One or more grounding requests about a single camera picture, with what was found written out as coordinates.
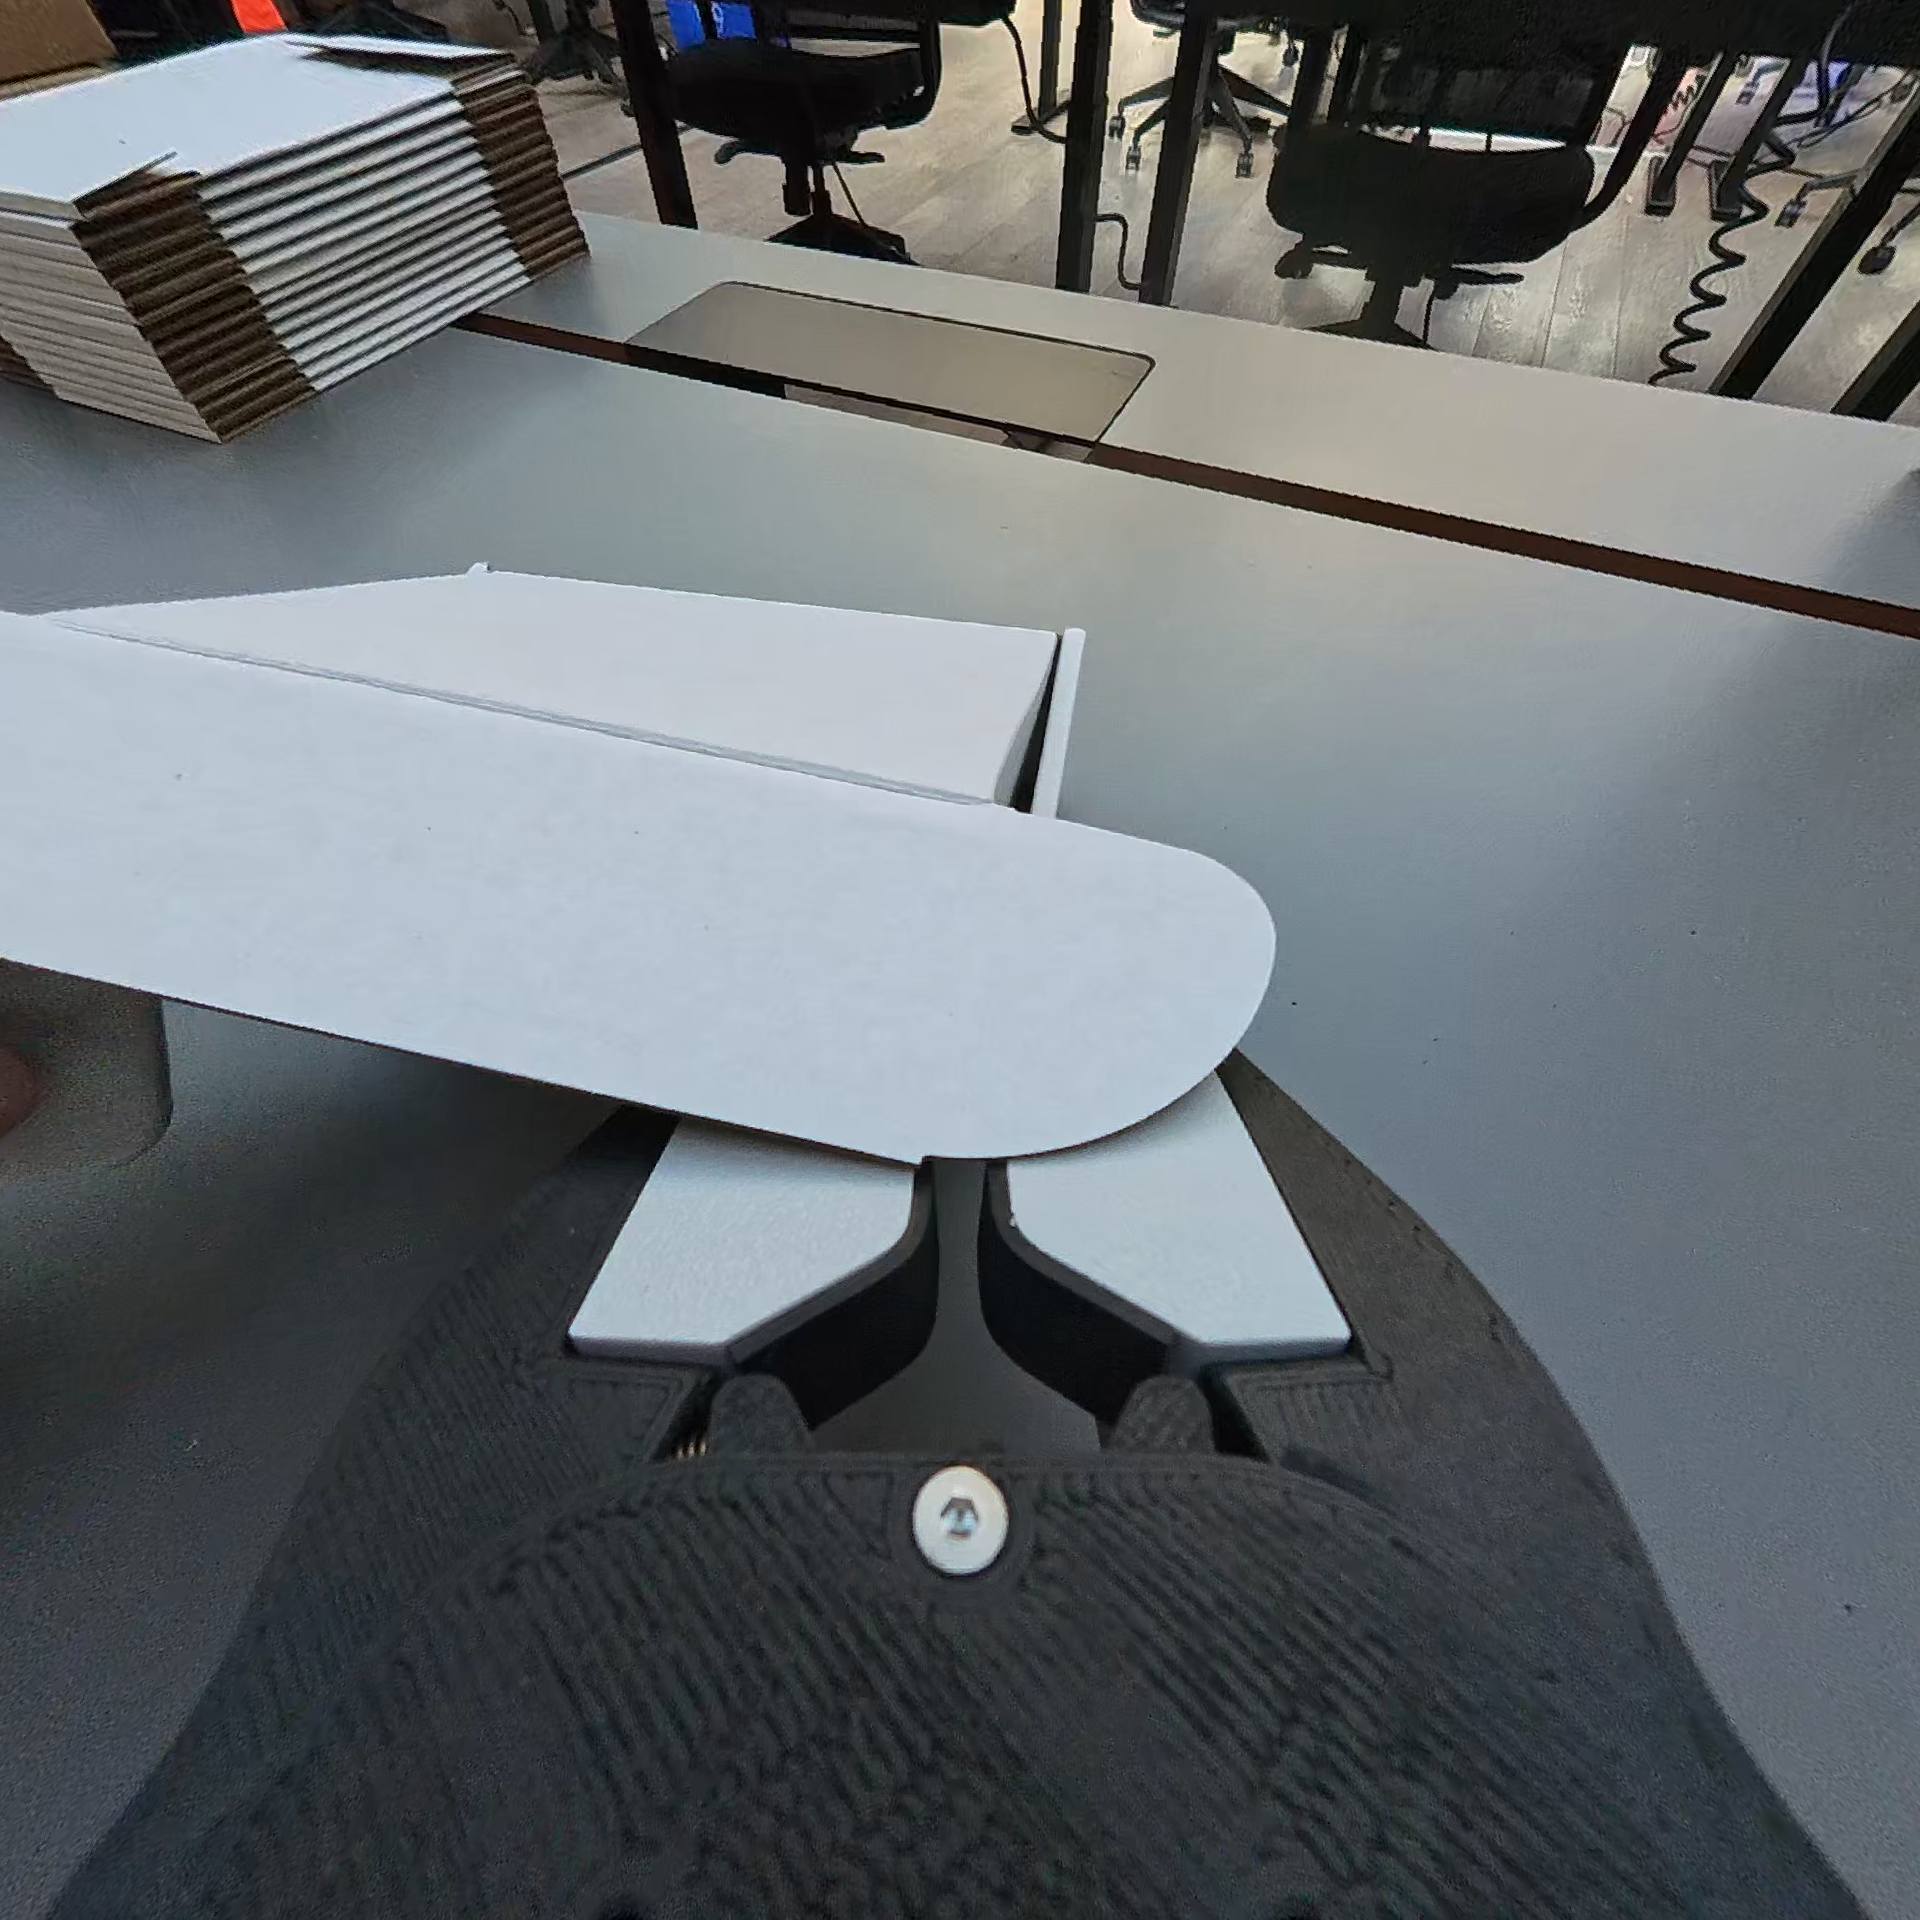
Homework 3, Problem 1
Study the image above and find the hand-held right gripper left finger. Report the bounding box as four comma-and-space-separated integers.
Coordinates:
567, 1118, 945, 1431

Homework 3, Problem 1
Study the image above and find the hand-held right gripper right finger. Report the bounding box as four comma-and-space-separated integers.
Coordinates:
978, 1067, 1356, 1431

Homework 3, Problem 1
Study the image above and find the white cardboard box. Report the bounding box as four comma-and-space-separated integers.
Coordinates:
0, 561, 1280, 1168

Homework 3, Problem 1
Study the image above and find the stack of flat cardboard sheets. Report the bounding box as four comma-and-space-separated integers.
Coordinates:
0, 32, 593, 448

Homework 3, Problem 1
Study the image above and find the black office chair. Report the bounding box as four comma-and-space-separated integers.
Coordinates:
1264, 23, 1634, 349
664, 0, 945, 253
1119, 0, 1297, 177

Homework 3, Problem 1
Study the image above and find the black framed desk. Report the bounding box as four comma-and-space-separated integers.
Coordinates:
609, 0, 701, 230
1709, 89, 1920, 422
1050, 0, 1221, 307

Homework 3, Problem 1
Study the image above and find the grey desk cable cover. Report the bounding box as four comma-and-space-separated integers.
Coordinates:
624, 276, 1157, 452

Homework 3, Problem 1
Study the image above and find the black coiled cable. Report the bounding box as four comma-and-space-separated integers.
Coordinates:
1648, 171, 1761, 388

